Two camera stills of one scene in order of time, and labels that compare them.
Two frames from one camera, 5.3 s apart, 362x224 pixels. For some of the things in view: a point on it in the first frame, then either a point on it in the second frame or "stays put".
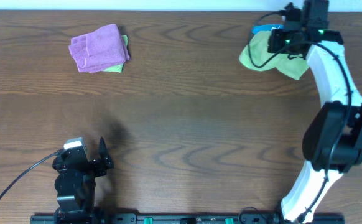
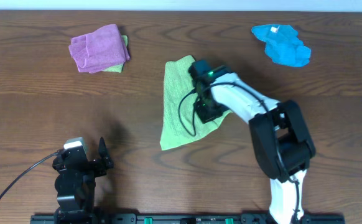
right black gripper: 274,42 -> 204,117
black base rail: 188,219 stays put
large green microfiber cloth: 256,55 -> 180,119
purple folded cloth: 103,49 stays put
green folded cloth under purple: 118,69 stays put
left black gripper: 102,167 stays put
